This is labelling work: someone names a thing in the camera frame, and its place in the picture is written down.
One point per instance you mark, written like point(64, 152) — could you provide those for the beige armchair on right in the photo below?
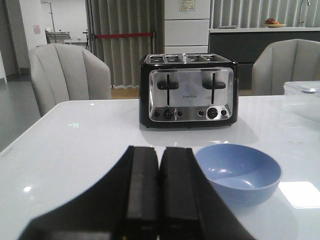
point(293, 60)

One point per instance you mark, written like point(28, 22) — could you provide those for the white refrigerator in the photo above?
point(186, 32)

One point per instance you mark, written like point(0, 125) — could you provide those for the black and chrome toaster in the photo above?
point(188, 90)

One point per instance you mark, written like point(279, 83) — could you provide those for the fruit plate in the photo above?
point(272, 23)

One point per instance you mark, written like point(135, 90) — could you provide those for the beige armchair on left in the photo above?
point(61, 72)

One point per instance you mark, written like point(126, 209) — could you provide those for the paper notice on refrigerator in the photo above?
point(187, 5)

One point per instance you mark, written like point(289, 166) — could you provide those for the chrome faucet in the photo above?
point(303, 9)

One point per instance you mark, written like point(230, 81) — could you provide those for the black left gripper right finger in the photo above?
point(189, 207)

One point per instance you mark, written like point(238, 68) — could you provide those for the clear plastic container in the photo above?
point(301, 101)

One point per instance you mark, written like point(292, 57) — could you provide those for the blue bowl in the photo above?
point(242, 176)

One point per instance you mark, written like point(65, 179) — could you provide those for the dark kitchen counter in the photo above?
point(245, 45)

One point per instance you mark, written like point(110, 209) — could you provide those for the beige armchair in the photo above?
point(61, 72)
point(293, 60)

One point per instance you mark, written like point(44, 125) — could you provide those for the metal cart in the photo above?
point(57, 37)

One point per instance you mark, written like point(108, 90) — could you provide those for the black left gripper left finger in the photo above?
point(122, 205)

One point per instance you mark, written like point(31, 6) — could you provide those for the red barrier tape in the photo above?
point(126, 35)

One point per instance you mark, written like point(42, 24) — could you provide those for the grey curtain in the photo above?
point(122, 55)

